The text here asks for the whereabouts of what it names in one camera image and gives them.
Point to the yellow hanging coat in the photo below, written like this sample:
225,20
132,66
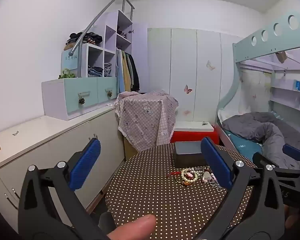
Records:
125,75

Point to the pink stone pendant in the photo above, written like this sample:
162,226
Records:
207,176

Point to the teal stair drawer unit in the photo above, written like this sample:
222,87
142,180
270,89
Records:
65,97

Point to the red box with white lid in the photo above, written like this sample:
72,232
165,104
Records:
190,135

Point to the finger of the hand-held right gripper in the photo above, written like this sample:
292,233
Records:
292,152
290,173

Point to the grey duvet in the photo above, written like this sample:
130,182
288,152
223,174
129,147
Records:
260,127

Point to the long white cabinet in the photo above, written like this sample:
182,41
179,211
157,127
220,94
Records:
52,150

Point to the dark grey metal box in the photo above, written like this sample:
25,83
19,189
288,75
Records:
187,152

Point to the green toy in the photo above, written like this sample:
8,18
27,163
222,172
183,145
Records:
66,74

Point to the grey metal handrail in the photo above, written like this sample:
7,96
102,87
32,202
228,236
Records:
95,22

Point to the lilac cubby shelf unit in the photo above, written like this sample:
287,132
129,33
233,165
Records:
110,40

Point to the brown polka dot tablecloth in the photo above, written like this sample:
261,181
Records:
152,192

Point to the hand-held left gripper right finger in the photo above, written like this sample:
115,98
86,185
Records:
216,162

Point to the white wardrobe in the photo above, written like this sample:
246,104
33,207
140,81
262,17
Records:
202,80

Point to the small blue box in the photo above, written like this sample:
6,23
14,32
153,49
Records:
297,85

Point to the person's left hand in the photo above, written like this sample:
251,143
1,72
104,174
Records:
135,226

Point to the pink butterfly sticker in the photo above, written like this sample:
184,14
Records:
188,89

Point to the light blue hanging shirt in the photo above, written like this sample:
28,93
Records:
119,75

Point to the pile of dark clothes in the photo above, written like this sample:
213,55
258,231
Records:
90,38

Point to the folded jeans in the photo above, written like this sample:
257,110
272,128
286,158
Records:
95,72

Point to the teal bunk bed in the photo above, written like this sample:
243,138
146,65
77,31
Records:
265,47

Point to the brown cardboard box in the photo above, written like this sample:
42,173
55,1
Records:
130,148

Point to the pale butterfly sticker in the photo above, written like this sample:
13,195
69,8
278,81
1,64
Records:
210,65

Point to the pink checkered bear cloth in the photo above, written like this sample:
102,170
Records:
142,120

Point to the brown hanging tag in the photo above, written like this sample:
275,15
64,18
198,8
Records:
282,57

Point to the black hanging jacket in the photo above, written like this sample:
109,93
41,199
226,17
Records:
135,75

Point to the folded grey clothes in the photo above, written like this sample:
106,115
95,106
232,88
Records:
108,70

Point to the small metal clip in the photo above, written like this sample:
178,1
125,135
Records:
15,133

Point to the person's right hand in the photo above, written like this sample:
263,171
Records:
292,216

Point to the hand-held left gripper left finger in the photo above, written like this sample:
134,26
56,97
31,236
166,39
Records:
86,165

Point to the pine cone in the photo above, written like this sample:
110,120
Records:
110,94
82,101

